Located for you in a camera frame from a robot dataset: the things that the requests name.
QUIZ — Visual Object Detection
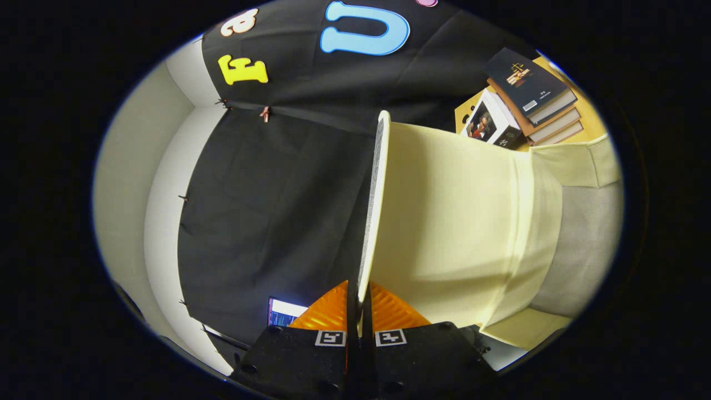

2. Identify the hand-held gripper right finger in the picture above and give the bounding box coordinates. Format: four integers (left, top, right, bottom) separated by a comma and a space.
360, 282, 498, 400

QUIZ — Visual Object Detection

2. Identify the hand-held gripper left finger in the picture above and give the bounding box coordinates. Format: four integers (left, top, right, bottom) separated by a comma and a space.
231, 281, 362, 400

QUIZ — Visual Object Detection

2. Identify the grey fabric storage box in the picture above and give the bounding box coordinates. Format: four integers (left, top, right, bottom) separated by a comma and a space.
357, 110, 624, 352

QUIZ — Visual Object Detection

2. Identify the white portrait book box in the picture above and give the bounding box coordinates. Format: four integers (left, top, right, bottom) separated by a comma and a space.
460, 89, 524, 149

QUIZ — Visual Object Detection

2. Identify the lit laptop screen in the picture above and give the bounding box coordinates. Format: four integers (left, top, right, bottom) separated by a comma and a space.
268, 297, 309, 328

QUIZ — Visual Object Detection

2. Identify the black backdrop cloth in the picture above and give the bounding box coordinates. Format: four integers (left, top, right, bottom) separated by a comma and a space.
177, 0, 537, 367

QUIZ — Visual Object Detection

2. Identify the brown hardcover book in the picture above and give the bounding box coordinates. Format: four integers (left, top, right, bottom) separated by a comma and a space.
488, 78, 582, 141
527, 121, 584, 147

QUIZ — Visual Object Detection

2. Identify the dark hardcover book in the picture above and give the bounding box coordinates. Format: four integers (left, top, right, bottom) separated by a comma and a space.
484, 47, 578, 126

